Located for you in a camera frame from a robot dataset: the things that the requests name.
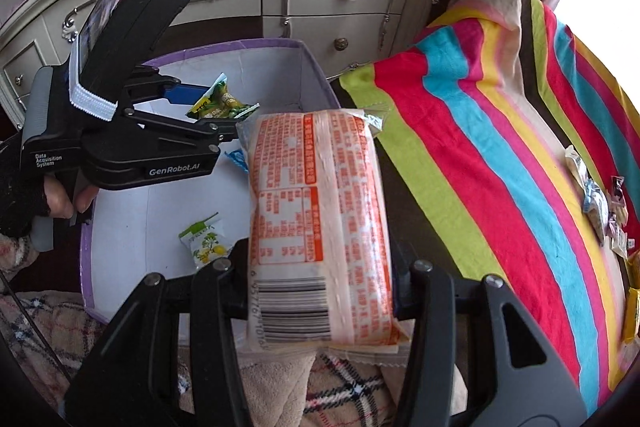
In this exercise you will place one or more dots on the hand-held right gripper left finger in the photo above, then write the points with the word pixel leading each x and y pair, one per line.
pixel 235 287

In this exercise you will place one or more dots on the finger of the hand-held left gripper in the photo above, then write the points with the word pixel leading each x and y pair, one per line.
pixel 182 94
pixel 200 132

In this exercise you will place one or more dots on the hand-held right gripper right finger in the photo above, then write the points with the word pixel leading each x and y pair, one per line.
pixel 405 292

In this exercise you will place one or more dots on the green snack packet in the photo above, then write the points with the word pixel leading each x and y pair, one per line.
pixel 220 102

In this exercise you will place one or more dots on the white storage box purple rim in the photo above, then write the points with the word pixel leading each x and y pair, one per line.
pixel 130 217

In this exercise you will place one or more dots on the orange and white snack packet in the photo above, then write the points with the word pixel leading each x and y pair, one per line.
pixel 310 207

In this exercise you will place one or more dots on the pile of small wrapped snacks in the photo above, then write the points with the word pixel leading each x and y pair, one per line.
pixel 600 207

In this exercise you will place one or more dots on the person's left hand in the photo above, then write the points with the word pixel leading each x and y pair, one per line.
pixel 60 202

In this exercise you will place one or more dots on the blue edged snack packet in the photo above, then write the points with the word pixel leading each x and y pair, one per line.
pixel 237 159

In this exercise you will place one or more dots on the white lemon print snack packet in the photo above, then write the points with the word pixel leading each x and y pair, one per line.
pixel 205 242

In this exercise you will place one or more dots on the striped colourful blanket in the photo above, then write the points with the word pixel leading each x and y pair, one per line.
pixel 475 132

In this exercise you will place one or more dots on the yellow snack packet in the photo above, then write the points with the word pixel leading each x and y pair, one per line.
pixel 632 307

